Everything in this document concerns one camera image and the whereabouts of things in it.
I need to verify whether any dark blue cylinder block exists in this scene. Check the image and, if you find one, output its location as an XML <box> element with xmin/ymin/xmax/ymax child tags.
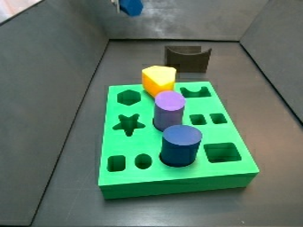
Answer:
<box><xmin>161</xmin><ymin>125</ymin><xmax>203</xmax><ymax>168</ymax></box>

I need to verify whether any blue hexagon prism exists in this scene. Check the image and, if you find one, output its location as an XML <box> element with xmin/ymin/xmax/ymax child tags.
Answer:
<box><xmin>120</xmin><ymin>0</ymin><xmax>143</xmax><ymax>16</ymax></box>

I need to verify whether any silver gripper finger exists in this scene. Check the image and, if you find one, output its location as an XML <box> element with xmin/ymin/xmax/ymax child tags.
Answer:
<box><xmin>110</xmin><ymin>0</ymin><xmax>120</xmax><ymax>13</ymax></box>

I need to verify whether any yellow pentagon block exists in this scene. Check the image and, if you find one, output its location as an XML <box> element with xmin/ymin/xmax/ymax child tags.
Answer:
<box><xmin>142</xmin><ymin>66</ymin><xmax>177</xmax><ymax>97</ymax></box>

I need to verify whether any purple cylinder block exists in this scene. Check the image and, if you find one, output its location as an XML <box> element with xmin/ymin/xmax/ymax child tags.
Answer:
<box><xmin>153</xmin><ymin>90</ymin><xmax>186</xmax><ymax>131</ymax></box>

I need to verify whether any green shape sorter board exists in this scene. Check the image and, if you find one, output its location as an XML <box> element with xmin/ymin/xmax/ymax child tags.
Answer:
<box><xmin>99</xmin><ymin>82</ymin><xmax>259</xmax><ymax>199</ymax></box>

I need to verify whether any black curved stand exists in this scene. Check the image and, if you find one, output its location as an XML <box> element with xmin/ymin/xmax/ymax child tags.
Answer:
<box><xmin>165</xmin><ymin>46</ymin><xmax>213</xmax><ymax>73</ymax></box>

